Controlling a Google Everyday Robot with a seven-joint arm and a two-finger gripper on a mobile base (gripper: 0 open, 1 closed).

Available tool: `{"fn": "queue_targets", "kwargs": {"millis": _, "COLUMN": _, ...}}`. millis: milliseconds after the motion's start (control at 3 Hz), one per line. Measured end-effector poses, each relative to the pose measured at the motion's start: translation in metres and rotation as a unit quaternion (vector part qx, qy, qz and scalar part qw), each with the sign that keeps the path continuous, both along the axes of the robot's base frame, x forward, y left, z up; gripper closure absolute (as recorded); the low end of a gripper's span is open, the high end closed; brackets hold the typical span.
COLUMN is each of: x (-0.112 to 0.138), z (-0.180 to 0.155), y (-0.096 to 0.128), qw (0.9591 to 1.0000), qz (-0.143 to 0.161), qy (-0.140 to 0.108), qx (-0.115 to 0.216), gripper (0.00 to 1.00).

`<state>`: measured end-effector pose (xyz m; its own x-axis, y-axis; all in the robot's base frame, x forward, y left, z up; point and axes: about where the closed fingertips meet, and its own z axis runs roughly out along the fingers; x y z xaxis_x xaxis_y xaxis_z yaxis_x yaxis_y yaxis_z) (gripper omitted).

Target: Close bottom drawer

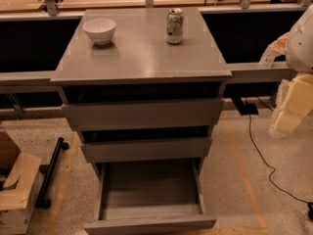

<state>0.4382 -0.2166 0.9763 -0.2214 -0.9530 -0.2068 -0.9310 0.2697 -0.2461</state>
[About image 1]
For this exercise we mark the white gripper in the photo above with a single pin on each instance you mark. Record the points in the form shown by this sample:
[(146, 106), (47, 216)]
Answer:
[(301, 48)]

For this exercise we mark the grey bottom drawer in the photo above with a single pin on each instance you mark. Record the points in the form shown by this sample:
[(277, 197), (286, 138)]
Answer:
[(149, 197)]

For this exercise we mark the grey drawer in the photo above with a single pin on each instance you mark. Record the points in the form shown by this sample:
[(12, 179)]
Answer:
[(144, 150), (149, 197), (143, 114)]

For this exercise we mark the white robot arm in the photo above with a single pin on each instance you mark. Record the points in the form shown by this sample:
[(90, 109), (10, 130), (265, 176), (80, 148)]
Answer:
[(297, 46)]

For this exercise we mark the grey middle drawer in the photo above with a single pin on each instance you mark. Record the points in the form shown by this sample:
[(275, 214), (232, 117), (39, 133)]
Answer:
[(144, 150)]

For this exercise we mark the grey drawer cabinet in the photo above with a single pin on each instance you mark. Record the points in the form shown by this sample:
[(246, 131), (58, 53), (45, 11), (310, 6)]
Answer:
[(139, 65)]

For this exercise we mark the grey top drawer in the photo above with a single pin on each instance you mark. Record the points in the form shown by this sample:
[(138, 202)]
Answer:
[(143, 114)]

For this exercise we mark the black power adapter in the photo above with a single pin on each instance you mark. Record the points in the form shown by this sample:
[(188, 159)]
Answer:
[(244, 107)]

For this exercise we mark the clear sanitizer bottle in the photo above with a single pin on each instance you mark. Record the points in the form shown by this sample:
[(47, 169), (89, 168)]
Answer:
[(267, 60)]

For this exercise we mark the white crumpled soda can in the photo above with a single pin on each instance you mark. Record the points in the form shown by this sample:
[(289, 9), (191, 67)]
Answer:
[(174, 26)]

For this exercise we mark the white ceramic bowl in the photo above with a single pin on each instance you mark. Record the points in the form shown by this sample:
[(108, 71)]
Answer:
[(100, 31)]

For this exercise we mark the black metal bar stand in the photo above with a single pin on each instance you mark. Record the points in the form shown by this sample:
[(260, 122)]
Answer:
[(47, 170)]

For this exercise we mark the open cardboard box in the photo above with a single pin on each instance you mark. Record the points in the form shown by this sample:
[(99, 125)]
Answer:
[(20, 189)]

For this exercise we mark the grey metal rail shelf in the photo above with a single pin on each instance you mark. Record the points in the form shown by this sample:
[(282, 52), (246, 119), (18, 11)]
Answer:
[(39, 81)]

